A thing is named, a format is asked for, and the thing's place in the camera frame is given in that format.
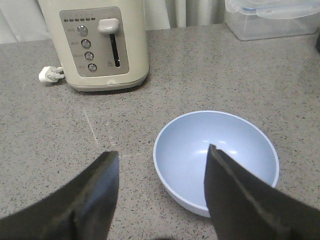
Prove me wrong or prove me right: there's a light blue bowl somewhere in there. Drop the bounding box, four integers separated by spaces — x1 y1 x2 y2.
153 110 280 218

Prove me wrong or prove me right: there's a white power plug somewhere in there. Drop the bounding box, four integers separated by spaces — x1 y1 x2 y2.
38 66 65 84

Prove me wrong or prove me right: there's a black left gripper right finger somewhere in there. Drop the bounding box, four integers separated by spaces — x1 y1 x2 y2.
204 144 320 240

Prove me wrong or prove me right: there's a clear plastic food container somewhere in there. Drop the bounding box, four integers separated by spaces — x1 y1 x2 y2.
224 0 320 41

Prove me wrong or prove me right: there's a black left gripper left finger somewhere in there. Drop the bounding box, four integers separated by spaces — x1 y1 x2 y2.
0 151 119 240

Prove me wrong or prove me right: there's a cream white toaster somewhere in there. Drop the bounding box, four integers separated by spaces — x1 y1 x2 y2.
39 0 149 92

